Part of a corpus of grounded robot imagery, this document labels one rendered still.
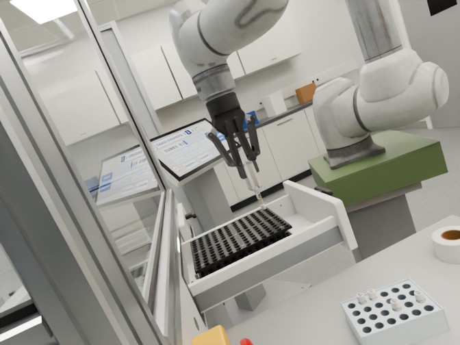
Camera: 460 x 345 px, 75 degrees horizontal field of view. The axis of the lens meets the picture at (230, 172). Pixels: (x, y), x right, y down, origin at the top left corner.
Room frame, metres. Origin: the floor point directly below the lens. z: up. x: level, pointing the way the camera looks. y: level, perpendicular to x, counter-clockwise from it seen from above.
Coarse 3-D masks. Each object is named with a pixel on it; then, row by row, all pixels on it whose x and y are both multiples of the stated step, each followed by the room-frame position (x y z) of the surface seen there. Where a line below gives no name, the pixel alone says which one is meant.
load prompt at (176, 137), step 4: (188, 128) 1.78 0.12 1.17; (192, 128) 1.79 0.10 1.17; (180, 132) 1.73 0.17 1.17; (184, 132) 1.74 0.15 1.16; (188, 132) 1.75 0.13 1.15; (192, 132) 1.76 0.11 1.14; (168, 136) 1.67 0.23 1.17; (172, 136) 1.68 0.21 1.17; (176, 136) 1.68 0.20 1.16; (180, 136) 1.69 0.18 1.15; (184, 136) 1.70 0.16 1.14; (160, 140) 1.62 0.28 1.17; (164, 140) 1.63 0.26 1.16; (168, 140) 1.64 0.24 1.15; (172, 140) 1.65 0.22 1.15; (176, 140) 1.66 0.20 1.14; (156, 144) 1.59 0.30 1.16; (160, 144) 1.59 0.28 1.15; (164, 144) 1.60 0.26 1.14
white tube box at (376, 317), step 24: (384, 288) 0.45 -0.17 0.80; (408, 288) 0.44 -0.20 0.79; (360, 312) 0.43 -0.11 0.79; (384, 312) 0.41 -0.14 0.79; (408, 312) 0.39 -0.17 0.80; (432, 312) 0.37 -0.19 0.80; (360, 336) 0.38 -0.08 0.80; (384, 336) 0.37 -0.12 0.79; (408, 336) 0.37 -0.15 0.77; (432, 336) 0.37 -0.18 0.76
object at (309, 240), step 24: (240, 216) 0.80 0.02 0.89; (288, 216) 0.81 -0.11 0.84; (192, 240) 0.77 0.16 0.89; (288, 240) 0.56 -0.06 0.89; (312, 240) 0.56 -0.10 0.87; (336, 240) 0.57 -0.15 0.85; (192, 264) 0.76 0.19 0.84; (240, 264) 0.55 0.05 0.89; (264, 264) 0.55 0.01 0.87; (288, 264) 0.55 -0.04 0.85; (192, 288) 0.53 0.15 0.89; (216, 288) 0.54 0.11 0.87; (240, 288) 0.54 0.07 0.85
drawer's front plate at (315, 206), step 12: (288, 180) 0.83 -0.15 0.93; (288, 192) 0.82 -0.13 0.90; (300, 192) 0.72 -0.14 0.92; (312, 192) 0.66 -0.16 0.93; (300, 204) 0.76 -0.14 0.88; (312, 204) 0.67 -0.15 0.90; (324, 204) 0.60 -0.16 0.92; (336, 204) 0.56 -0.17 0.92; (312, 216) 0.70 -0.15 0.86; (324, 216) 0.62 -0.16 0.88; (336, 216) 0.57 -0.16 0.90; (348, 228) 0.56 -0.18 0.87; (348, 240) 0.55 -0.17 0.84
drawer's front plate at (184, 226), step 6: (180, 204) 1.09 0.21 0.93; (180, 210) 1.00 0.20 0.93; (180, 216) 0.92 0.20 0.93; (180, 222) 0.85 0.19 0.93; (186, 222) 0.92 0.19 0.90; (180, 228) 0.83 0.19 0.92; (186, 228) 0.83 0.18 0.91; (192, 228) 1.08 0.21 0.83; (186, 234) 0.83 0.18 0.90; (192, 234) 0.95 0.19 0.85; (186, 240) 0.83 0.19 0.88
